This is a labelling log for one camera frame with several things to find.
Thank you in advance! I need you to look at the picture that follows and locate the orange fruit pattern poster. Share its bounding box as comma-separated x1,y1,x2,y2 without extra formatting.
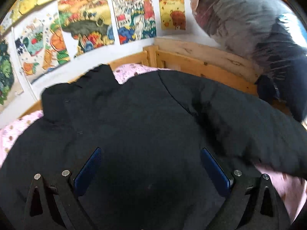
14,13,70,84

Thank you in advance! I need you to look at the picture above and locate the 2024 calendar cartoon poster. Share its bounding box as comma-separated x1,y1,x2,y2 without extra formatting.
112,0,157,45

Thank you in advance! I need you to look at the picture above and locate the grey bagged bundle of clothes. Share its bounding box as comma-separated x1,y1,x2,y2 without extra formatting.
191,0,306,122

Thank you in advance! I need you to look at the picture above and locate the yellow chick and bear poster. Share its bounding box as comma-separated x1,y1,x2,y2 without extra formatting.
159,0,186,30

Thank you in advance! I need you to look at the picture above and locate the black padded jacket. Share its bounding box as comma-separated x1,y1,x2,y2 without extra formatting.
1,65,306,229

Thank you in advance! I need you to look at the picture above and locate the pink apple-print bed sheet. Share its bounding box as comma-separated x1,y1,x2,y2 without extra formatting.
1,63,306,222

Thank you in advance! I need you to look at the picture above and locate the dark dinosaur landscape poster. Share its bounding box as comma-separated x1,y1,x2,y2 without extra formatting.
57,0,115,57

